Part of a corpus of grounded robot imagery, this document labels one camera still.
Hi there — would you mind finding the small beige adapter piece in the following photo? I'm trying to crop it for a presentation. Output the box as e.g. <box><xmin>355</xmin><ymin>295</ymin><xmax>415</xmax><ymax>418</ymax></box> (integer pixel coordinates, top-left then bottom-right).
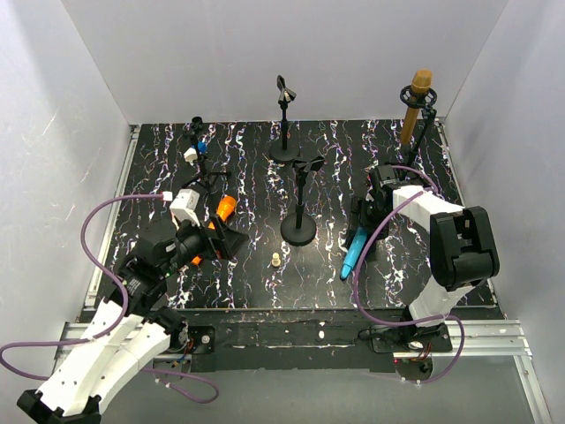
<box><xmin>271</xmin><ymin>253</ymin><xmax>282</xmax><ymax>268</ymax></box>

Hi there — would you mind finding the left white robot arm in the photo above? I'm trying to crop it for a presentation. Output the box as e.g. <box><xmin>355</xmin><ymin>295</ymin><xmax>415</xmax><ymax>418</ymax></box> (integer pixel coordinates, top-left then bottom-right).
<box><xmin>17</xmin><ymin>216</ymin><xmax>249</xmax><ymax>423</ymax></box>

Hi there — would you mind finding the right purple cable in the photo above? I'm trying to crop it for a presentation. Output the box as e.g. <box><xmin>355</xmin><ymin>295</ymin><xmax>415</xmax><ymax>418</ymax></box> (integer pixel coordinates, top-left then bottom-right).
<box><xmin>352</xmin><ymin>165</ymin><xmax>467</xmax><ymax>383</ymax></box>

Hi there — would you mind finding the purple cable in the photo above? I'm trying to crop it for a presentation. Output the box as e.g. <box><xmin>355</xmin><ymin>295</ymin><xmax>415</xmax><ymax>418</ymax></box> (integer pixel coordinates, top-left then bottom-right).
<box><xmin>0</xmin><ymin>193</ymin><xmax>220</xmax><ymax>404</ymax></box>
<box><xmin>352</xmin><ymin>165</ymin><xmax>467</xmax><ymax>383</ymax></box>

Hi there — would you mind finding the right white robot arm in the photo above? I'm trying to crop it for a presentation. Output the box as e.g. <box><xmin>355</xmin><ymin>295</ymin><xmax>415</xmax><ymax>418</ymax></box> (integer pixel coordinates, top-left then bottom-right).
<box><xmin>353</xmin><ymin>165</ymin><xmax>500</xmax><ymax>330</ymax></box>

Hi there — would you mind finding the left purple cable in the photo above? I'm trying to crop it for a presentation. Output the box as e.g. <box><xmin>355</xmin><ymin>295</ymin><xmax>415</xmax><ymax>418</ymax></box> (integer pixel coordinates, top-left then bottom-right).
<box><xmin>0</xmin><ymin>193</ymin><xmax>220</xmax><ymax>404</ymax></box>

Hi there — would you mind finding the gold microphone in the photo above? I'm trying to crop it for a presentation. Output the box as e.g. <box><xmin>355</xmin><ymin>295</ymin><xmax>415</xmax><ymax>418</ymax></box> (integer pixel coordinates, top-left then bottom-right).
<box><xmin>400</xmin><ymin>69</ymin><xmax>437</xmax><ymax>147</ymax></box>

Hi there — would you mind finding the blue microphone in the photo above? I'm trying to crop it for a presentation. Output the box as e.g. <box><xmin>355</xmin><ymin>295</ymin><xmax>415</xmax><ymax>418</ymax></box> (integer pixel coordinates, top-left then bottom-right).
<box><xmin>340</xmin><ymin>227</ymin><xmax>368</xmax><ymax>281</ymax></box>

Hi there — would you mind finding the left tripod clip stand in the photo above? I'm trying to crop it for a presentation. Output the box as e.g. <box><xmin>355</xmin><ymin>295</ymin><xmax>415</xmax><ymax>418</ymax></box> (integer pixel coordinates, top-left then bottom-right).
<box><xmin>181</xmin><ymin>117</ymin><xmax>231</xmax><ymax>194</ymax></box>

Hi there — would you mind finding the tripod shock-mount mic stand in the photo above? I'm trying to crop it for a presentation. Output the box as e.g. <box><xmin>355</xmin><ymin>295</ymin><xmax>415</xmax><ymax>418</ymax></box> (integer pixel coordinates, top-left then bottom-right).
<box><xmin>383</xmin><ymin>84</ymin><xmax>439</xmax><ymax>178</ymax></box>

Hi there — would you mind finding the round-base mic stand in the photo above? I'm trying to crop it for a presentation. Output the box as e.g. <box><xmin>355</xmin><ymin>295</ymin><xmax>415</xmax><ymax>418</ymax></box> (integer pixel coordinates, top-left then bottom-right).
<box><xmin>269</xmin><ymin>75</ymin><xmax>300</xmax><ymax>164</ymax></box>
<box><xmin>280</xmin><ymin>155</ymin><xmax>325</xmax><ymax>246</ymax></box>

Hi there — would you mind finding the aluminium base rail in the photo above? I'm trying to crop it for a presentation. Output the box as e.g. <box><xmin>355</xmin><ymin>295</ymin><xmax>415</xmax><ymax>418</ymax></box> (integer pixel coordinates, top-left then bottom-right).
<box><xmin>39</xmin><ymin>125</ymin><xmax>551</xmax><ymax>424</ymax></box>

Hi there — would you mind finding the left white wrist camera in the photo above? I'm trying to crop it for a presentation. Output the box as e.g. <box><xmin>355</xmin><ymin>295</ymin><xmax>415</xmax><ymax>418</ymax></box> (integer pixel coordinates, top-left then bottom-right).
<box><xmin>162</xmin><ymin>188</ymin><xmax>200</xmax><ymax>226</ymax></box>

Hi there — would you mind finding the orange microphone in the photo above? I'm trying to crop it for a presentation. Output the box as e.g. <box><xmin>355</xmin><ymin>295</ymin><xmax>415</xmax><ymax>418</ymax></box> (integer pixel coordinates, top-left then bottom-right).
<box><xmin>191</xmin><ymin>195</ymin><xmax>237</xmax><ymax>266</ymax></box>

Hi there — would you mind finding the black marbled table mat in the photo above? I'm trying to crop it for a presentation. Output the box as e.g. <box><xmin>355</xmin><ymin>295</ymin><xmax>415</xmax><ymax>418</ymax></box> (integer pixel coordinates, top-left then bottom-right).
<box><xmin>106</xmin><ymin>120</ymin><xmax>462</xmax><ymax>309</ymax></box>

